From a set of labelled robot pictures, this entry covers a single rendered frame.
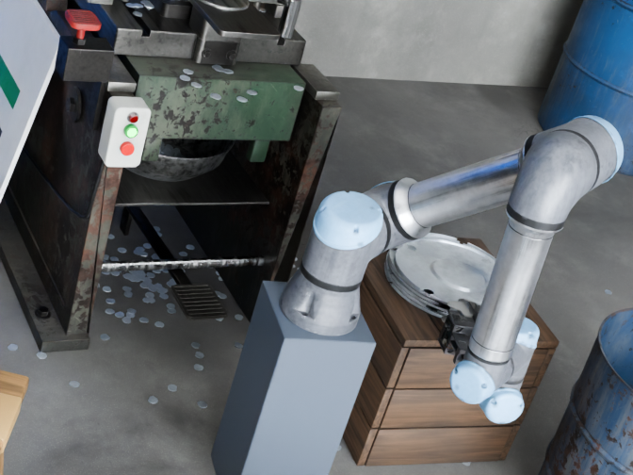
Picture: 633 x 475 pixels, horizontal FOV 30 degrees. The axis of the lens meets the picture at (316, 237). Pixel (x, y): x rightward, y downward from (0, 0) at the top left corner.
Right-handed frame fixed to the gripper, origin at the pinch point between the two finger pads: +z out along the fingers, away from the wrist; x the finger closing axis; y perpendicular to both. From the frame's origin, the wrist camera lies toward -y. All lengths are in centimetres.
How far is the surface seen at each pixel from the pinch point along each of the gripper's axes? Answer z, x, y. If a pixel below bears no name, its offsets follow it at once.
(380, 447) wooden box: -5.0, 35.0, 9.1
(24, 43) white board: 70, -12, 95
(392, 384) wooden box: -6.0, 17.8, 11.9
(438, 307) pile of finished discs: 2.9, 3.1, 3.9
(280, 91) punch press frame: 40, -23, 40
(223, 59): 42, -27, 53
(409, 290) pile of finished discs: 7.5, 2.7, 9.5
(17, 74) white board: 67, -5, 95
